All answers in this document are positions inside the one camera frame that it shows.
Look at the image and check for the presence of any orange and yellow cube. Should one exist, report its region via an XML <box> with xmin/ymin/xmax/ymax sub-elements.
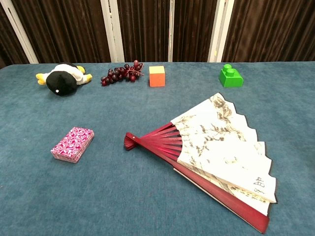
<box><xmin>149</xmin><ymin>65</ymin><xmax>166</xmax><ymax>88</ymax></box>

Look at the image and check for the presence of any pink patterned card deck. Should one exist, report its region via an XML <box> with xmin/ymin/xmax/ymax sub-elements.
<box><xmin>50</xmin><ymin>126</ymin><xmax>95</xmax><ymax>165</ymax></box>

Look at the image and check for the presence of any blue felt table cover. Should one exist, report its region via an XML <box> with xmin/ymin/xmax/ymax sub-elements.
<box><xmin>0</xmin><ymin>61</ymin><xmax>315</xmax><ymax>236</ymax></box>

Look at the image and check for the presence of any white slanted frame post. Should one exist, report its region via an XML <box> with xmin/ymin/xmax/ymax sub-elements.
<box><xmin>0</xmin><ymin>0</ymin><xmax>39</xmax><ymax>64</ymax></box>

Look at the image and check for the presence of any red ribbed paper folding fan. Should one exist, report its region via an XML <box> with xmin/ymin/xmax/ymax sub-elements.
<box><xmin>124</xmin><ymin>92</ymin><xmax>279</xmax><ymax>234</ymax></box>

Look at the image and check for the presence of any dark brown curtain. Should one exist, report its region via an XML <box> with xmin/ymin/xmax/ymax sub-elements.
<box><xmin>0</xmin><ymin>0</ymin><xmax>315</xmax><ymax>69</ymax></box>

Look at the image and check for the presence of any black white penguin plush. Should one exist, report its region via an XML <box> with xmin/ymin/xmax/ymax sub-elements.
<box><xmin>35</xmin><ymin>62</ymin><xmax>93</xmax><ymax>97</ymax></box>

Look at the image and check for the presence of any green two-stud building block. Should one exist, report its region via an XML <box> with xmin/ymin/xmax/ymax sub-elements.
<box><xmin>219</xmin><ymin>63</ymin><xmax>244</xmax><ymax>88</ymax></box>

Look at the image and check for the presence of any white wide frame post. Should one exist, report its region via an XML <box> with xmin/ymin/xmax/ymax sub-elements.
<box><xmin>100</xmin><ymin>0</ymin><xmax>126</xmax><ymax>63</ymax></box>
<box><xmin>207</xmin><ymin>0</ymin><xmax>235</xmax><ymax>63</ymax></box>

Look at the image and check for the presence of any thin white frame post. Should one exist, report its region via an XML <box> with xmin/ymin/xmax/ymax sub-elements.
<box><xmin>168</xmin><ymin>0</ymin><xmax>175</xmax><ymax>62</ymax></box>

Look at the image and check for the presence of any dark red grape bunch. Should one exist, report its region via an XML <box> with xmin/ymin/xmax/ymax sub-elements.
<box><xmin>100</xmin><ymin>59</ymin><xmax>145</xmax><ymax>87</ymax></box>

